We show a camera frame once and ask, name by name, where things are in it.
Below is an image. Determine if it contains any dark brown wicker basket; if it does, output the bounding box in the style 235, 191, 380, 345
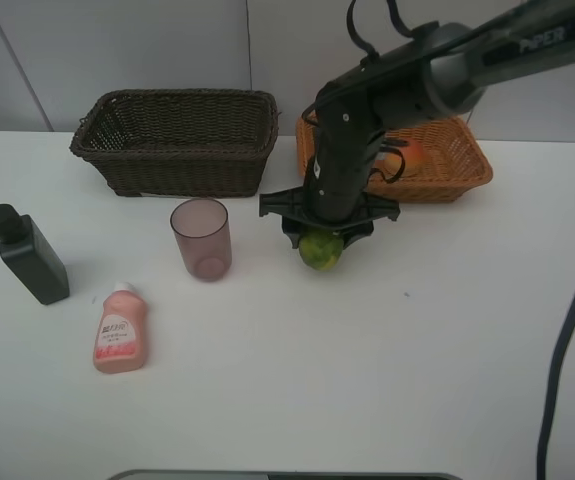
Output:
70, 89, 278, 198

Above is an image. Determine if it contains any green mango fruit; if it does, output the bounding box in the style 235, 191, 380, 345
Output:
298, 229, 344, 271

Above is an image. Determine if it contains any black pump bottle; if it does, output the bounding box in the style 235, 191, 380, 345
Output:
0, 204, 70, 305

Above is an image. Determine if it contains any orange wicker basket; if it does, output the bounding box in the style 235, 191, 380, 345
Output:
295, 111, 494, 204

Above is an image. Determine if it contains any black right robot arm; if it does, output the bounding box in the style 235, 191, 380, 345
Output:
259, 1, 575, 245

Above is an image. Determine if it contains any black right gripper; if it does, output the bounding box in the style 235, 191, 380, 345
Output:
258, 124, 400, 251

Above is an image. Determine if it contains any red yellow peach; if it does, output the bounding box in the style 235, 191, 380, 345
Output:
379, 138, 428, 178

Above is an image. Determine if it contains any translucent purple plastic cup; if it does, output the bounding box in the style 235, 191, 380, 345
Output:
170, 198, 232, 281

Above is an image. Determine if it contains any pink detergent bottle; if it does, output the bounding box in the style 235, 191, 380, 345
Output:
92, 282, 149, 374

